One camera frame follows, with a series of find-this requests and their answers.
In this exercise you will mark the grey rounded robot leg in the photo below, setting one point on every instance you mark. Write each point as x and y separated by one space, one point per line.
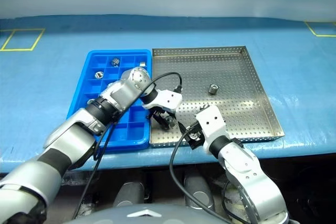
129 194
198 192

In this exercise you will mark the small metal roller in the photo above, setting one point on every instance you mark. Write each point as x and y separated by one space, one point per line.
214 89
115 62
194 137
99 75
142 63

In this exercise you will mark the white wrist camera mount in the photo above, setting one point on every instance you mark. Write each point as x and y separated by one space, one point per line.
168 100
211 121

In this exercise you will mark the grey robot torso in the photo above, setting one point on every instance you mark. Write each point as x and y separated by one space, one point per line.
147 214

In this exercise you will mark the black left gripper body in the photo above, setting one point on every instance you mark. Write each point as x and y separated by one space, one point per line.
158 111

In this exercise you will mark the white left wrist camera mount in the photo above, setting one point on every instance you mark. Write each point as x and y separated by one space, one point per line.
168 100

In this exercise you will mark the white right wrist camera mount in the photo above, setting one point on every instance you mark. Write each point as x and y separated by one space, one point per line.
211 121

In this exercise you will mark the blue compartment tray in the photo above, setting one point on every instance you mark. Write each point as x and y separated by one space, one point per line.
89 95

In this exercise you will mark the perforated steel tray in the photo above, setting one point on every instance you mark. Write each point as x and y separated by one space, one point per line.
236 111

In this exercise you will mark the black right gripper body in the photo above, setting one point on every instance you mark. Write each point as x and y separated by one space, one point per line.
200 135

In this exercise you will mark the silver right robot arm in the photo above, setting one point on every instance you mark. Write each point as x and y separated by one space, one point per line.
246 166

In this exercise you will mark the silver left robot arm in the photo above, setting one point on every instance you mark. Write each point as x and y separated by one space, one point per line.
78 127

